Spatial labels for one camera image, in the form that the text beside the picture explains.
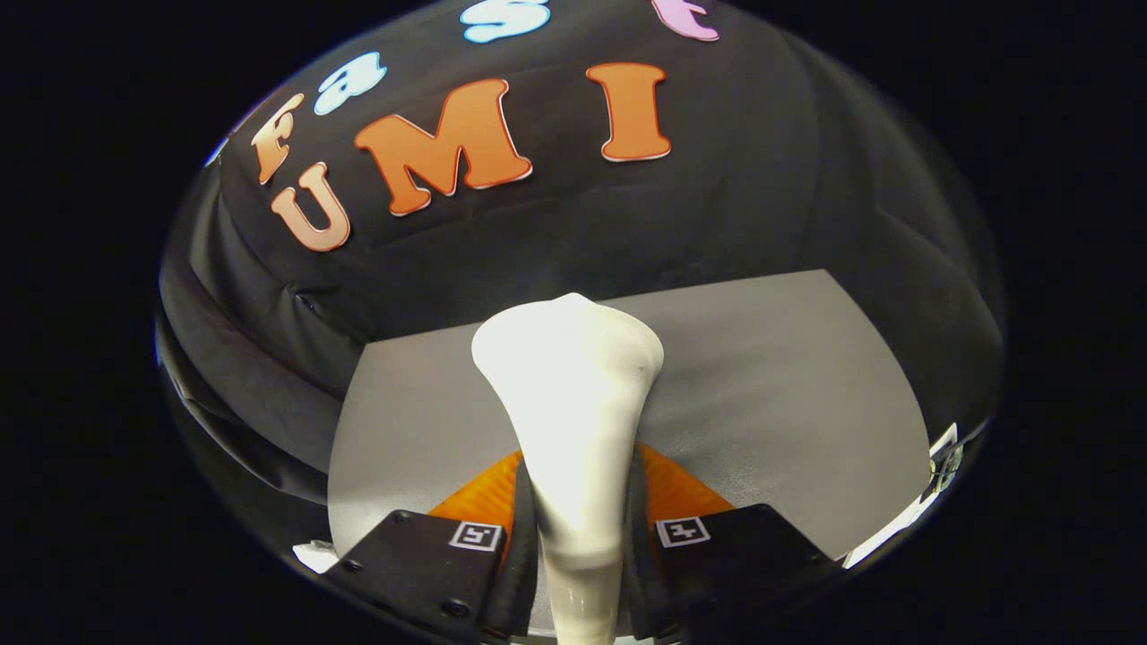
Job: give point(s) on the grey cabinet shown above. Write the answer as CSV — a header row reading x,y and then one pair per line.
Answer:
x,y
789,403

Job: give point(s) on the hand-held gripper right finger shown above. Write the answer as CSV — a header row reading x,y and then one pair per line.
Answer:
x,y
638,582

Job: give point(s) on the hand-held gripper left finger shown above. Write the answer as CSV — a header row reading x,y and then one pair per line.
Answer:
x,y
524,582

